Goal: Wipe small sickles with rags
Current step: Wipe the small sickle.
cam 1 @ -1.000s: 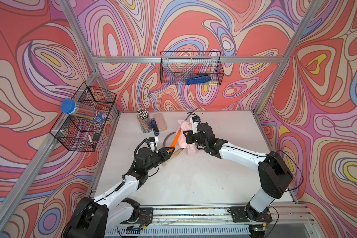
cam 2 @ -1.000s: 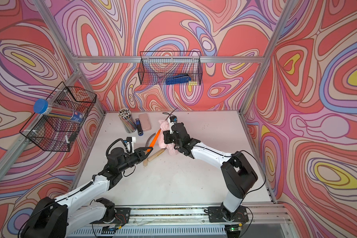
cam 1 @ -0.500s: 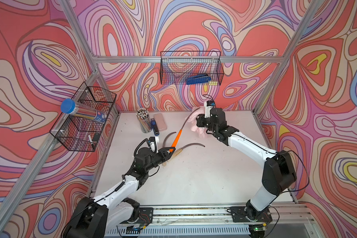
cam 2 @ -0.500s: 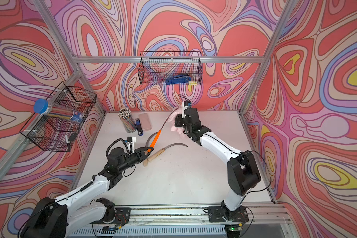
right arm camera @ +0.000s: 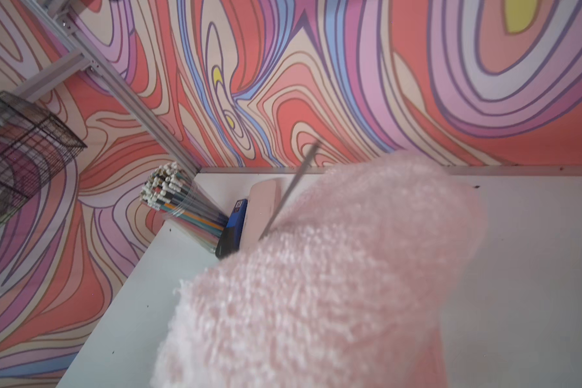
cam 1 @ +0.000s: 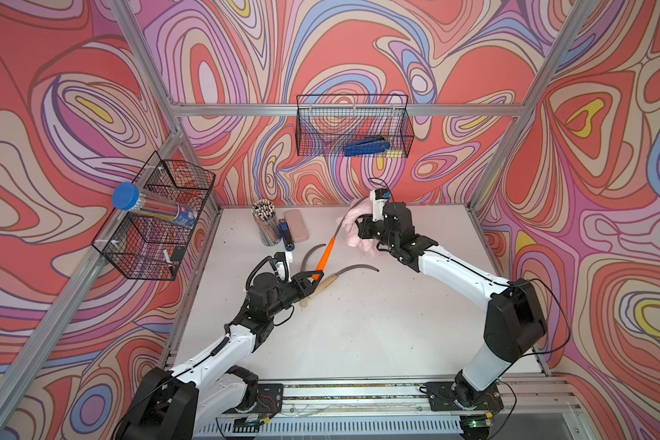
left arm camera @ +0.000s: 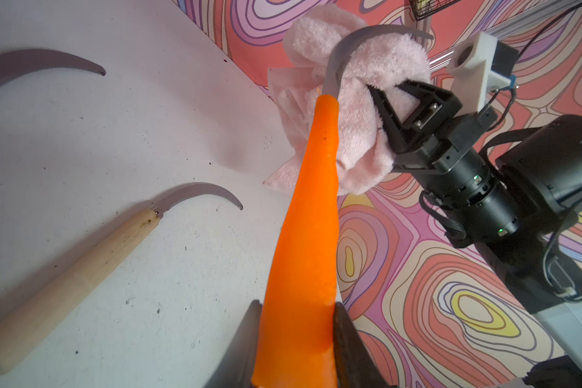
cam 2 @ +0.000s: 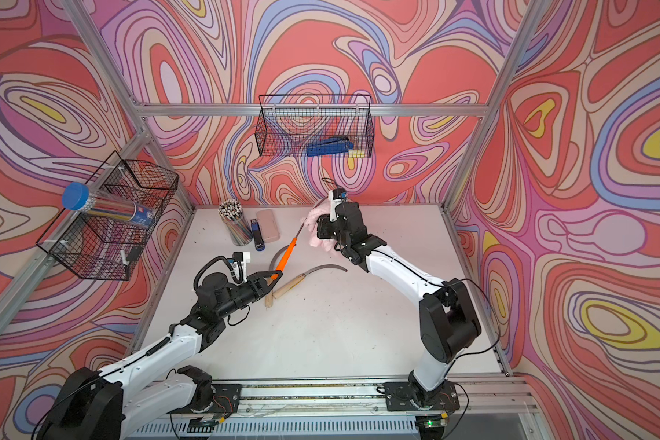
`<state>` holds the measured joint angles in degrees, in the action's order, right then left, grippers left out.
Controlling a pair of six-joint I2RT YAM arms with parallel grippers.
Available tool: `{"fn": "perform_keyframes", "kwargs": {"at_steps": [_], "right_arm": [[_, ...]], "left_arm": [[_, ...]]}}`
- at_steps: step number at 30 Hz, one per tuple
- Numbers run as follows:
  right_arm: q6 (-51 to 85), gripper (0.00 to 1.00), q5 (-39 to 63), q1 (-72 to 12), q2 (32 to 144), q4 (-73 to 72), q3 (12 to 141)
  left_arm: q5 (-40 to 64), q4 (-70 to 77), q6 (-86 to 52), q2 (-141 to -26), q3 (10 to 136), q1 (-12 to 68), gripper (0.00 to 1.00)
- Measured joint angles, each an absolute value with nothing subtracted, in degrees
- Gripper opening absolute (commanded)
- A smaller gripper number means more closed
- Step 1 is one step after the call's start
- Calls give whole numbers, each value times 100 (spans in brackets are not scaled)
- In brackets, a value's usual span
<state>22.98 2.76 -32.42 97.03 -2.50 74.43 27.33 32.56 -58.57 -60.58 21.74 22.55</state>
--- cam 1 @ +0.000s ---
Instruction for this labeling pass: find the yellow block in basket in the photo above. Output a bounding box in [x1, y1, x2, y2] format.
[384, 150, 404, 159]

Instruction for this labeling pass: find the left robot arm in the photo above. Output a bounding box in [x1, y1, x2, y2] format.
[111, 271, 324, 439]

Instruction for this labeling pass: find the blue capped pencil tube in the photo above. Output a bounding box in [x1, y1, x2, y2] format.
[111, 183, 197, 228]

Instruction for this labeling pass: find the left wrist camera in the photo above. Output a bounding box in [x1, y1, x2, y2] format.
[273, 251, 293, 282]

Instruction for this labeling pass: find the pink eraser block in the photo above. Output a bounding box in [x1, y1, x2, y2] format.
[284, 209, 309, 243]

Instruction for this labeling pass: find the pink terry rag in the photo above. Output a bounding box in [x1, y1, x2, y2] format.
[340, 198, 378, 256]

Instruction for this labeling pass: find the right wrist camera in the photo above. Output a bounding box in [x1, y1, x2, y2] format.
[370, 188, 392, 222]

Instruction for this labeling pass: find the left wire basket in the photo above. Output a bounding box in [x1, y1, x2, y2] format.
[92, 152, 216, 282]

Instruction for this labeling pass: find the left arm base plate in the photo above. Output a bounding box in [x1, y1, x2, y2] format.
[207, 373, 284, 415]

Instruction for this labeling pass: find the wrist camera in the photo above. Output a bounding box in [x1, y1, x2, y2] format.
[273, 251, 293, 282]
[370, 188, 392, 222]

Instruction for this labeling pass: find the blue tool in basket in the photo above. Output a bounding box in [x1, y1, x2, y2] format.
[343, 136, 391, 157]

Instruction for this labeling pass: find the wooden handled sickle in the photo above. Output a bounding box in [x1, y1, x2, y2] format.
[308, 264, 380, 300]
[300, 244, 326, 309]

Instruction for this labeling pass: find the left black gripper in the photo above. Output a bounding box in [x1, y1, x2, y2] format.
[263, 271, 323, 322]

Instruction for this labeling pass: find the back wire basket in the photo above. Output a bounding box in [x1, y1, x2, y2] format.
[295, 92, 414, 158]

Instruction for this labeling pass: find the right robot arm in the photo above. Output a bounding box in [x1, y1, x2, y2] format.
[355, 202, 547, 406]

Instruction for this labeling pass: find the aluminium front rail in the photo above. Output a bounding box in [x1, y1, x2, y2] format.
[191, 376, 595, 439]

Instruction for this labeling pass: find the blue black stapler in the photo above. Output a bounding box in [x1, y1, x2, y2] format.
[278, 218, 295, 252]

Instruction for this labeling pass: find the wire basket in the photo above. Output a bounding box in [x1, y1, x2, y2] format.
[295, 92, 414, 158]
[92, 152, 216, 282]

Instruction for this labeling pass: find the orange handled sickle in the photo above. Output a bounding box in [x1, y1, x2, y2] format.
[312, 199, 362, 282]

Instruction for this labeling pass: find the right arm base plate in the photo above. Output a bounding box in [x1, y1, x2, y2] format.
[419, 381, 504, 414]

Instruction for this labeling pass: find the pencil cup on table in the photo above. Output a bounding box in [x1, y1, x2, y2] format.
[251, 199, 282, 247]

